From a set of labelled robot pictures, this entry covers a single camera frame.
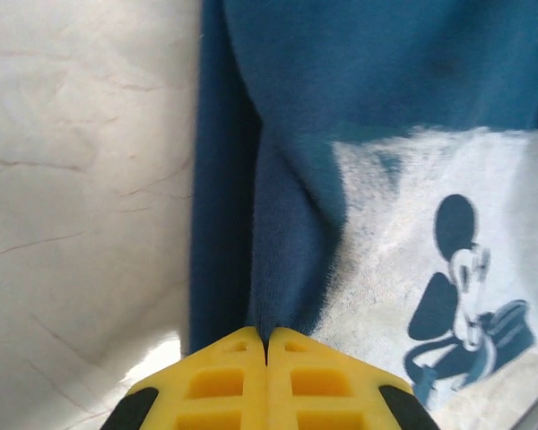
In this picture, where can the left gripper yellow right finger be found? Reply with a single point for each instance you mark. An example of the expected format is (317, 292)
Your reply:
(318, 385)

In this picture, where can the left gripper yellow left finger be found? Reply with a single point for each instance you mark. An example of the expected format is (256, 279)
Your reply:
(215, 385)

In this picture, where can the navy blue printed t-shirt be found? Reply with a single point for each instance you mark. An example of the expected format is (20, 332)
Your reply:
(341, 89)

